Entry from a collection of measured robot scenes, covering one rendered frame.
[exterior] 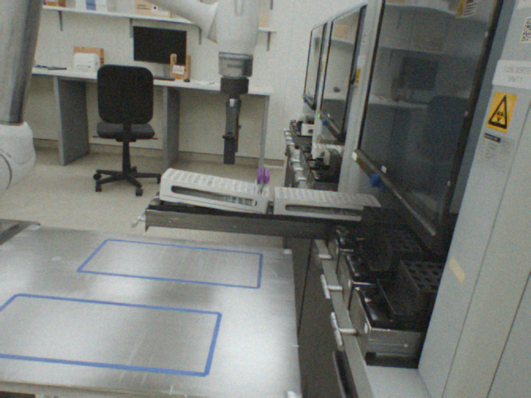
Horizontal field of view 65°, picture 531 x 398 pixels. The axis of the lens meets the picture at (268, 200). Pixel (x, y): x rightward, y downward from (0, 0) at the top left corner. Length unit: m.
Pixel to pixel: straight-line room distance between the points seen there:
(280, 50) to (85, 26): 2.01
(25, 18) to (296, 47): 3.56
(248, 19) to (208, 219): 0.52
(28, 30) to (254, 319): 0.99
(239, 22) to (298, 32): 3.58
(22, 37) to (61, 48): 3.73
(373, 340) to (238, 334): 0.25
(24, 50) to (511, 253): 1.23
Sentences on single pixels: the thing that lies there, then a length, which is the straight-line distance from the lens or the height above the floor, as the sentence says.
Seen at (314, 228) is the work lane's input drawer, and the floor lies 0.79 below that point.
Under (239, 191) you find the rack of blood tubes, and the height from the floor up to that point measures 0.87.
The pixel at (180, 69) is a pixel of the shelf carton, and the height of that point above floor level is 0.99.
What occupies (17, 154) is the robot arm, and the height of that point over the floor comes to 0.90.
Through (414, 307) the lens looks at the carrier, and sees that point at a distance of 0.78.
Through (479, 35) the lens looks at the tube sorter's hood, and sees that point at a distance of 0.69.
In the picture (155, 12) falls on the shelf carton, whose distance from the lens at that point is 4.51.
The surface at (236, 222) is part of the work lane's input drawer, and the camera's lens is 1.14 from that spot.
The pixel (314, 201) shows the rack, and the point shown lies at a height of 0.86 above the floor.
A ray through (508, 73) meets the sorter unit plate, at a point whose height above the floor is 1.24.
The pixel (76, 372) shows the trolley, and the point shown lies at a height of 0.82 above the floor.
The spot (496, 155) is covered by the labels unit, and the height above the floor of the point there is 1.14.
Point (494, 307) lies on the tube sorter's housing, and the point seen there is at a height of 0.94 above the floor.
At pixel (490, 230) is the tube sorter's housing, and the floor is 1.05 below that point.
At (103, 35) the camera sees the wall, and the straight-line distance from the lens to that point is 4.91.
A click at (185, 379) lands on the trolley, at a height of 0.82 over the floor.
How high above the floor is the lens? 1.24
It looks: 20 degrees down
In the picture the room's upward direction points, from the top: 6 degrees clockwise
